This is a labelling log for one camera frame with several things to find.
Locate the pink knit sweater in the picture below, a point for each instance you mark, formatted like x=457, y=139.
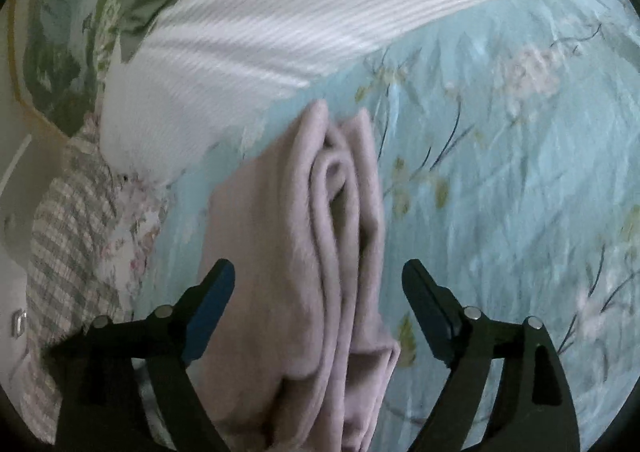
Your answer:
x=320, y=272

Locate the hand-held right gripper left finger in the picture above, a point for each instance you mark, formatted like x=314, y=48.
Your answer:
x=210, y=312

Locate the grey plaid cloth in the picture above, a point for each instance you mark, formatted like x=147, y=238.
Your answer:
x=65, y=252

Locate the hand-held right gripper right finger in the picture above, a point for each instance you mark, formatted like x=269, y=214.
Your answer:
x=430, y=307

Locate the white striped pillow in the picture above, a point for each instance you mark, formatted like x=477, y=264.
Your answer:
x=310, y=32

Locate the white floral cloth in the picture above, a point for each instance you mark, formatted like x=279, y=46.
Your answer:
x=135, y=232

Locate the green floral pillow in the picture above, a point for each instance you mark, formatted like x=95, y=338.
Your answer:
x=90, y=17

